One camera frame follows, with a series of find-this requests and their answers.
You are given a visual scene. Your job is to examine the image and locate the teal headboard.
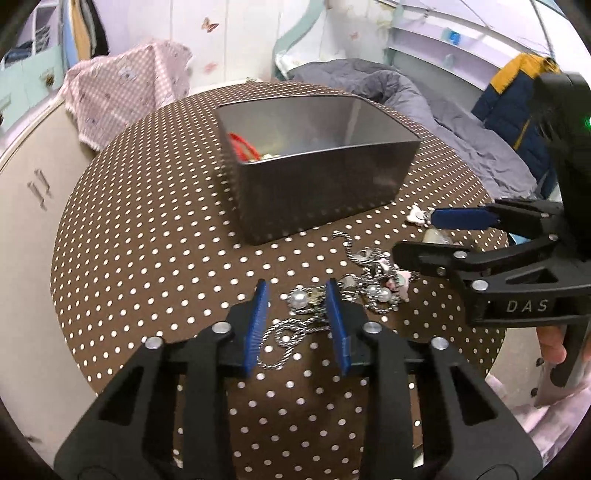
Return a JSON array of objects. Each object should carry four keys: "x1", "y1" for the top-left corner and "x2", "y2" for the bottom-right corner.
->
[{"x1": 270, "y1": 0, "x2": 393, "y2": 83}]

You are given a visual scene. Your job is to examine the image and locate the grey duvet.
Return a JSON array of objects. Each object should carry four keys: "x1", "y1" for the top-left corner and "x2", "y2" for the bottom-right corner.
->
[{"x1": 285, "y1": 59, "x2": 550, "y2": 199}]

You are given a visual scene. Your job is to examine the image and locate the hanging clothes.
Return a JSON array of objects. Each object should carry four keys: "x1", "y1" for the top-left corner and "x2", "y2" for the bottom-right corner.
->
[{"x1": 67, "y1": 0, "x2": 110, "y2": 68}]

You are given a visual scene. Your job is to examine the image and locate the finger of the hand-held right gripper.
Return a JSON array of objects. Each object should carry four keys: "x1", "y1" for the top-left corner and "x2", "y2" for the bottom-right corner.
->
[
  {"x1": 391, "y1": 233, "x2": 583, "y2": 296},
  {"x1": 430, "y1": 198, "x2": 565, "y2": 241}
]

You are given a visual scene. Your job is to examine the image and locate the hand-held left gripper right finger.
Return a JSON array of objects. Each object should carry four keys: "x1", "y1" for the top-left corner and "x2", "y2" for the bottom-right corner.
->
[{"x1": 325, "y1": 277, "x2": 544, "y2": 480}]

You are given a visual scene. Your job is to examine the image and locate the navy and yellow jacket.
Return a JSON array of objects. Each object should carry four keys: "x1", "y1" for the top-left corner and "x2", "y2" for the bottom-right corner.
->
[{"x1": 471, "y1": 53, "x2": 561, "y2": 197}]

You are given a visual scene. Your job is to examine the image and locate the white flower earring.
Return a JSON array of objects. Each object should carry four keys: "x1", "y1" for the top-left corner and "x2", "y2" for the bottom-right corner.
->
[{"x1": 406, "y1": 206, "x2": 435, "y2": 226}]

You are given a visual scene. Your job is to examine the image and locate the person's right hand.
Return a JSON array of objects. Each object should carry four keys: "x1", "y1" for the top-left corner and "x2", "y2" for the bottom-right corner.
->
[{"x1": 537, "y1": 323, "x2": 568, "y2": 365}]

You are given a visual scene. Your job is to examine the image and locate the brown polka dot tablecloth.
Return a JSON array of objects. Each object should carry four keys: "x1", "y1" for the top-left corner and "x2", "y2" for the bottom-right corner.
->
[{"x1": 50, "y1": 80, "x2": 509, "y2": 467}]

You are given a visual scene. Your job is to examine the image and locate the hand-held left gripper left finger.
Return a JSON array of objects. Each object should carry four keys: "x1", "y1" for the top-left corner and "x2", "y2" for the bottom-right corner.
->
[{"x1": 53, "y1": 278, "x2": 271, "y2": 480}]

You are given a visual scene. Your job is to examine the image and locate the red bracelet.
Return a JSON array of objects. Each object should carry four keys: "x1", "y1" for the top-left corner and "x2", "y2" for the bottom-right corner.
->
[{"x1": 228, "y1": 132, "x2": 259, "y2": 162}]

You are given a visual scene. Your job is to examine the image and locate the silver rope chain necklace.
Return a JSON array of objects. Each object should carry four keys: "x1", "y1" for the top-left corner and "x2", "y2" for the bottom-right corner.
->
[{"x1": 257, "y1": 311, "x2": 334, "y2": 371}]

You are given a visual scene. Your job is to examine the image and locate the grey metal tin box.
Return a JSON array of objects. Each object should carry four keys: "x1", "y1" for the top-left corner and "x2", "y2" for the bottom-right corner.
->
[{"x1": 216, "y1": 95, "x2": 422, "y2": 246}]

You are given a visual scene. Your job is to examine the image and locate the pearl and silver chain jewelry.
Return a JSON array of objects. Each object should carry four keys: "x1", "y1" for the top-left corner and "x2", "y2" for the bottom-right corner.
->
[{"x1": 287, "y1": 232, "x2": 422, "y2": 317}]

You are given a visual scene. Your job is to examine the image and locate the mint green drawer unit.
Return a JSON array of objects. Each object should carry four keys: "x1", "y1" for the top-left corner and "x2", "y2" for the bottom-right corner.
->
[{"x1": 0, "y1": 46, "x2": 70, "y2": 134}]

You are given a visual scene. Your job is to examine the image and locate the beige cabinet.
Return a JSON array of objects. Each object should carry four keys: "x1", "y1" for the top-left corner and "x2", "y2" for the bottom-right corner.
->
[{"x1": 0, "y1": 98, "x2": 100, "y2": 444}]

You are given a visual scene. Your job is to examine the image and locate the small clear plastic piece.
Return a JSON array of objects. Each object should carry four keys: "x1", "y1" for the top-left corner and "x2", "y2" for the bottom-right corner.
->
[{"x1": 424, "y1": 228, "x2": 457, "y2": 246}]

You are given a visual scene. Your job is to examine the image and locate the white wall shelf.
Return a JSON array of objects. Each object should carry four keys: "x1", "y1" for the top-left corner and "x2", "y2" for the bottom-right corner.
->
[{"x1": 387, "y1": 0, "x2": 561, "y2": 93}]

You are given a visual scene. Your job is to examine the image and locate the pink checked cloth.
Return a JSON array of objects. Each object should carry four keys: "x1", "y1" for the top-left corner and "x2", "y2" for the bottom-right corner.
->
[{"x1": 62, "y1": 41, "x2": 194, "y2": 152}]

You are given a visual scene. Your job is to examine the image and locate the pink clothing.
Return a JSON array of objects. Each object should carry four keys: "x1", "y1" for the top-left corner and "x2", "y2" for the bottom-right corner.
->
[{"x1": 484, "y1": 360, "x2": 589, "y2": 468}]

